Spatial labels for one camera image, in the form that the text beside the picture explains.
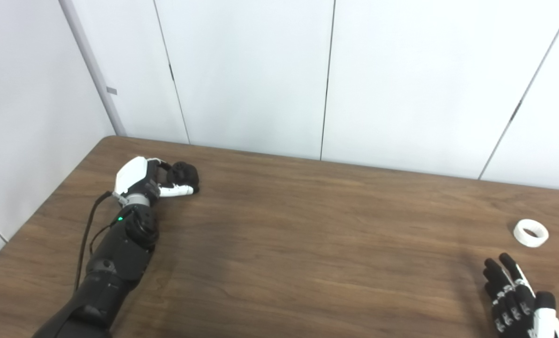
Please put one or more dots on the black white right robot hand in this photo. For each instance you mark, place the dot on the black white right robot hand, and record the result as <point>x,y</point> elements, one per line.
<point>509,305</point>

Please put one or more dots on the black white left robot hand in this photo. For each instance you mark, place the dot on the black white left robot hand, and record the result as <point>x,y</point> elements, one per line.
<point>131,176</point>

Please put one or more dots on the round black part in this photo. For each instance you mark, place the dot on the round black part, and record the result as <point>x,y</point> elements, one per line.
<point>185,173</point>

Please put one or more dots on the small grey wall tag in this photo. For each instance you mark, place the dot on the small grey wall tag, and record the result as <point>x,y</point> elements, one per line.
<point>111,90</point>

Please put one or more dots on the grey wall corner trim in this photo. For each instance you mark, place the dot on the grey wall corner trim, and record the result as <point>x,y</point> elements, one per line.
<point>91,70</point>

